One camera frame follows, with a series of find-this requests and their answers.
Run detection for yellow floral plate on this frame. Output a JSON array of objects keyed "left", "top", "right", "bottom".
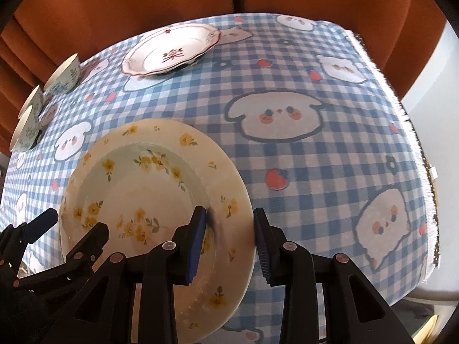
[{"left": 59, "top": 119, "right": 255, "bottom": 343}]

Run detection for blue floral bowl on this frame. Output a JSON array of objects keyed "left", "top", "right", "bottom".
[
  {"left": 18, "top": 85, "right": 44, "bottom": 118},
  {"left": 44, "top": 54, "right": 80, "bottom": 95},
  {"left": 9, "top": 105, "right": 41, "bottom": 152}
]

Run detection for white red-trimmed plate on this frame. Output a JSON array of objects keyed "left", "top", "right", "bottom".
[{"left": 121, "top": 23, "right": 221, "bottom": 76}]

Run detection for blue checkered cartoon tablecloth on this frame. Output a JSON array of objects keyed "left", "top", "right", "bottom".
[{"left": 0, "top": 12, "right": 441, "bottom": 344}]

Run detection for orange curtain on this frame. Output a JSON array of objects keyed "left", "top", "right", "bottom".
[{"left": 1, "top": 0, "right": 447, "bottom": 153}]

